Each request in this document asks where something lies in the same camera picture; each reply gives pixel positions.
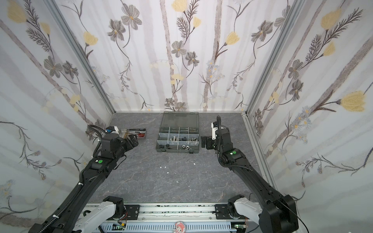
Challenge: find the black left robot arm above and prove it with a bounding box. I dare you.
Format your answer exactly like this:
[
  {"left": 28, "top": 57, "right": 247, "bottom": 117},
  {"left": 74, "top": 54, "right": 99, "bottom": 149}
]
[{"left": 29, "top": 132, "right": 139, "bottom": 233}]

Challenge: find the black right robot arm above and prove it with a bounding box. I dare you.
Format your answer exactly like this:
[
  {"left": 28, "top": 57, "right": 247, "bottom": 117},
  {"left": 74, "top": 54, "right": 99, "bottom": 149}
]
[{"left": 201, "top": 124, "right": 299, "bottom": 233}]

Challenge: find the green compartment organizer box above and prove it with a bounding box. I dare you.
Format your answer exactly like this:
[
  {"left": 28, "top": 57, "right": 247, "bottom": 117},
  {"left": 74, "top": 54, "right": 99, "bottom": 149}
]
[{"left": 156, "top": 112, "right": 200, "bottom": 154}]

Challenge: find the pink cartoon figure sticker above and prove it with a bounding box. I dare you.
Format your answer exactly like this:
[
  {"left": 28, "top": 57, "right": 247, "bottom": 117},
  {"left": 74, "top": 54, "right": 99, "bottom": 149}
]
[{"left": 173, "top": 221, "right": 186, "bottom": 233}]

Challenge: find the black corrugated cable conduit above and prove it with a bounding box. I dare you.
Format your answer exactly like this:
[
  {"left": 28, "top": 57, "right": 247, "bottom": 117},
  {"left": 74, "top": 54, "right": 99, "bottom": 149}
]
[{"left": 37, "top": 171, "right": 88, "bottom": 233}]

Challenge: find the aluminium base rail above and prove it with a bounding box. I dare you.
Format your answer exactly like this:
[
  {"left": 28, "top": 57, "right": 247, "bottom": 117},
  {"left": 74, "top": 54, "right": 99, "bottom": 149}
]
[{"left": 80, "top": 202, "right": 263, "bottom": 233}]

